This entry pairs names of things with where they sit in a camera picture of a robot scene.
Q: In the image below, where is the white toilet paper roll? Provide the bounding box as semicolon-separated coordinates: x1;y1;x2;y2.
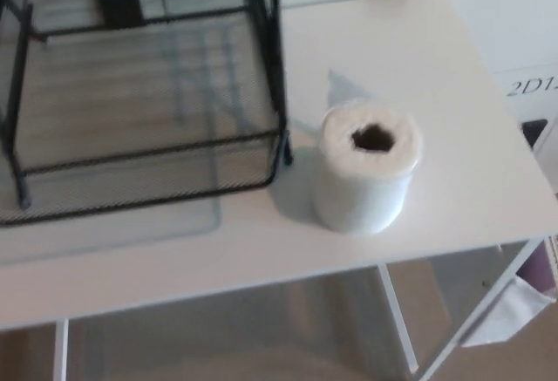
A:
310;98;425;235

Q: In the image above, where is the black mesh file tray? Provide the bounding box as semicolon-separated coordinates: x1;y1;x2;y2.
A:
0;0;295;228

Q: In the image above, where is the white cloth bag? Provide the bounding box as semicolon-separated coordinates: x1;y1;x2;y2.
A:
460;273;558;348

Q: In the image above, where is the purple object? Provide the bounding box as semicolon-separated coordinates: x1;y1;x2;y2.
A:
515;241;558;293

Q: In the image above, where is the white desk leg frame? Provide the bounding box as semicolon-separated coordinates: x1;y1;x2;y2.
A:
376;236;548;381
53;317;71;381

